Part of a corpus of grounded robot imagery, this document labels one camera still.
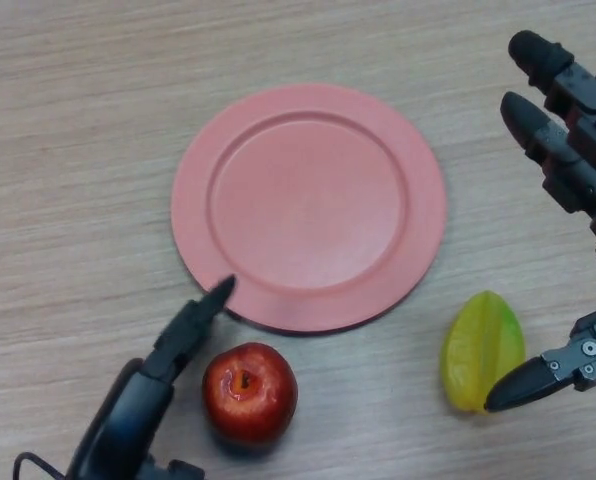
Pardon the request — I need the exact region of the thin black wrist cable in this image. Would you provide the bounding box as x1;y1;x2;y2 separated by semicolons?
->
11;451;73;480

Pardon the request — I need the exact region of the yellow green starfruit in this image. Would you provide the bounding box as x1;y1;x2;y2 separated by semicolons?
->
440;290;527;415

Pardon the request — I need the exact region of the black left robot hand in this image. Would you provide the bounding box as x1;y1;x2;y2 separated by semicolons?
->
67;275;238;480

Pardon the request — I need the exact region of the red apple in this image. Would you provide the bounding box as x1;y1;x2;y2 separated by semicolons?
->
201;342;299;444

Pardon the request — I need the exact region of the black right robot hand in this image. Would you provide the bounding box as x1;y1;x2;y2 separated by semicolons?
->
483;30;596;414

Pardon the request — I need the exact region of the pink round plate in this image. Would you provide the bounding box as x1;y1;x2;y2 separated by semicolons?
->
171;83;449;337

